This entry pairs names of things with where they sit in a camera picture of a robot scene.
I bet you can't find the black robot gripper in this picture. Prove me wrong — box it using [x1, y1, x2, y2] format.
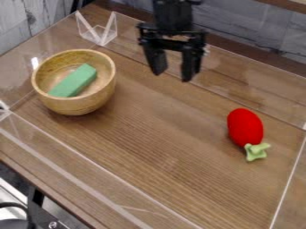
[136, 0, 206, 82]

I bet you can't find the green rectangular block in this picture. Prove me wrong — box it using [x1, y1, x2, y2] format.
[48, 64, 96, 98]

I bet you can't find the light wooden bowl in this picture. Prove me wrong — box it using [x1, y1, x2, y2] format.
[31, 49, 116, 115]

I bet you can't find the red plush strawberry toy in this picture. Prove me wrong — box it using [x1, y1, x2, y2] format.
[227, 108, 271, 162]

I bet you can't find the clear acrylic enclosure wall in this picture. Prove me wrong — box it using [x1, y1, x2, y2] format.
[0, 6, 306, 229]

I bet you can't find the black table leg bracket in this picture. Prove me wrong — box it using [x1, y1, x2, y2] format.
[28, 186, 82, 229]

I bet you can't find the black cable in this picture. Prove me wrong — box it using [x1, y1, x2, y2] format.
[0, 201, 33, 229]

